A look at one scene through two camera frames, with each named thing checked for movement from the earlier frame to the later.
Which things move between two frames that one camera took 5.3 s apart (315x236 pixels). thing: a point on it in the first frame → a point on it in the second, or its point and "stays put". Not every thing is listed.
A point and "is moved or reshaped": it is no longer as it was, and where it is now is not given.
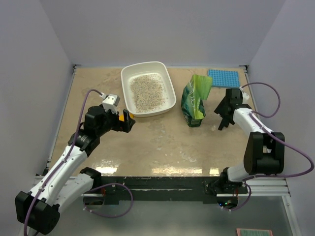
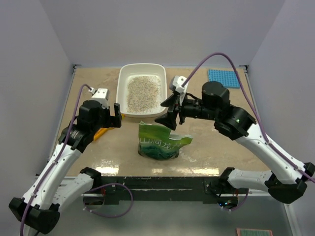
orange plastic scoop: [121, 117] is moved or reshaped
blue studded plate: [224, 78] stays put
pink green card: [252, 232] stays put
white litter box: [147, 89] stays put
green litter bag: [197, 90] → [154, 142]
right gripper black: [220, 109] → [176, 104]
